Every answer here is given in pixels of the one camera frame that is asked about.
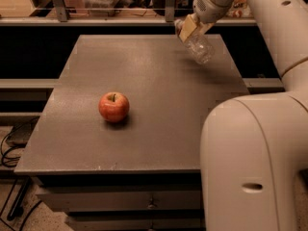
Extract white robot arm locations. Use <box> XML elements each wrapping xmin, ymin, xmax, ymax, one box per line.
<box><xmin>180</xmin><ymin>0</ymin><xmax>308</xmax><ymax>231</ymax></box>

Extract printed snack bag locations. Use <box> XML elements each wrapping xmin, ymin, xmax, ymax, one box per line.
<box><xmin>226</xmin><ymin>0</ymin><xmax>252</xmax><ymax>18</ymax></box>

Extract clear plastic water bottle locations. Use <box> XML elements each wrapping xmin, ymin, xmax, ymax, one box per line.
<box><xmin>174</xmin><ymin>19</ymin><xmax>215</xmax><ymax>64</ymax></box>

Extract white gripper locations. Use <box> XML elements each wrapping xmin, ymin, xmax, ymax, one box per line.
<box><xmin>179</xmin><ymin>0</ymin><xmax>232</xmax><ymax>42</ymax></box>

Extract grey upper drawer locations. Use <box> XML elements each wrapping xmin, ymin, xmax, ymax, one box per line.
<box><xmin>37</xmin><ymin>184</ymin><xmax>203</xmax><ymax>213</ymax></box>

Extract clear plastic container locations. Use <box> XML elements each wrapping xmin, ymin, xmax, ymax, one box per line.
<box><xmin>82</xmin><ymin>0</ymin><xmax>119</xmax><ymax>16</ymax></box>

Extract grey lower drawer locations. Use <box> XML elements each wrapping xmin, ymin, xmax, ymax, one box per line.
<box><xmin>65</xmin><ymin>210</ymin><xmax>206</xmax><ymax>231</ymax></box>

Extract black cables on left floor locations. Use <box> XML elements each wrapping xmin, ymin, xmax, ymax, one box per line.
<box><xmin>0</xmin><ymin>116</ymin><xmax>41</xmax><ymax>231</ymax></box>

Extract grey metal shelf rail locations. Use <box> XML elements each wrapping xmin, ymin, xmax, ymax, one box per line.
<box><xmin>0</xmin><ymin>0</ymin><xmax>258</xmax><ymax>28</ymax></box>

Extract grey drawer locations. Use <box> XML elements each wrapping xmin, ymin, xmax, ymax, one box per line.
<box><xmin>65</xmin><ymin>210</ymin><xmax>206</xmax><ymax>231</ymax></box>
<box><xmin>37</xmin><ymin>184</ymin><xmax>203</xmax><ymax>213</ymax></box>

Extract red apple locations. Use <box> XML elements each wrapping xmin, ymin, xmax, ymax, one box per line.
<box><xmin>98</xmin><ymin>91</ymin><xmax>130</xmax><ymax>123</ymax></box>

